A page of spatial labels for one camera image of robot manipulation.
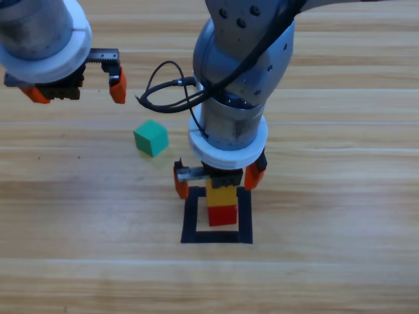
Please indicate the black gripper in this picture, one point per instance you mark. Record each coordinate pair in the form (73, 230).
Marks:
(65, 88)
(227, 178)

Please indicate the yellow cube block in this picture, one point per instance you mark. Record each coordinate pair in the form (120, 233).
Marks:
(221, 198)

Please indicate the red cube block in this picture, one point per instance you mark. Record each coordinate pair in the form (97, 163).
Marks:
(222, 216)

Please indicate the green cube block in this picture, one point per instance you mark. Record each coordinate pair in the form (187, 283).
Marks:
(150, 139)

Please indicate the black tape square outline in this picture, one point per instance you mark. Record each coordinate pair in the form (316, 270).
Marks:
(188, 225)

